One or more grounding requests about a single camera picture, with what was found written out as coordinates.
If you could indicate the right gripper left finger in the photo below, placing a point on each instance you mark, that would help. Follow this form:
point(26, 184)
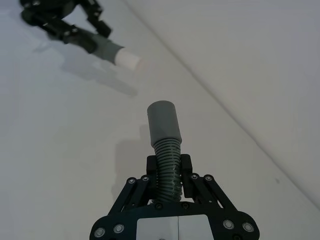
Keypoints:
point(130, 195)

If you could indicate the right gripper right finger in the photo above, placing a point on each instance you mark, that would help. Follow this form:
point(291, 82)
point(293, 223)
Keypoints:
point(212, 197)

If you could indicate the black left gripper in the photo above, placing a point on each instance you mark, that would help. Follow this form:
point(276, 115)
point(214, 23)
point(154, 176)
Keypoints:
point(47, 5)

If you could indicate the grey pipe with white tip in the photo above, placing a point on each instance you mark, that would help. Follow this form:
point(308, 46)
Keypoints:
point(110, 50)

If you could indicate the white tablecloth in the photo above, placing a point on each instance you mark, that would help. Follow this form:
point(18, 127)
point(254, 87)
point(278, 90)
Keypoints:
point(62, 137)

